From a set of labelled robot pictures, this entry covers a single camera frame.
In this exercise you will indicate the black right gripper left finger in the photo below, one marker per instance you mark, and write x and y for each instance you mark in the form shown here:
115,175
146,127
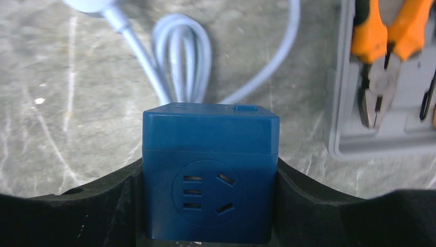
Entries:
104,212

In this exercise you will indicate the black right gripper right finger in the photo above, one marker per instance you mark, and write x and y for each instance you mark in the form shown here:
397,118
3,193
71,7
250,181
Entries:
308,213

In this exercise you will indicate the light blue round plug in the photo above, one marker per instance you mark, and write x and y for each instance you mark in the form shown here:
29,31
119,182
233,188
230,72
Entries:
90,6

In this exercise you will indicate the orange pliers in tray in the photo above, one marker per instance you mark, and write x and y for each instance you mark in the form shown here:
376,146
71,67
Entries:
383,50

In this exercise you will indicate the dark blue cube socket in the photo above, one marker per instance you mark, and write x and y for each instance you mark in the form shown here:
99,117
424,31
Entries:
209,172

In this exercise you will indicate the grey tool tray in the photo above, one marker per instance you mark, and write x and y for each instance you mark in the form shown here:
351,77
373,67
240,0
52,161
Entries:
409,125

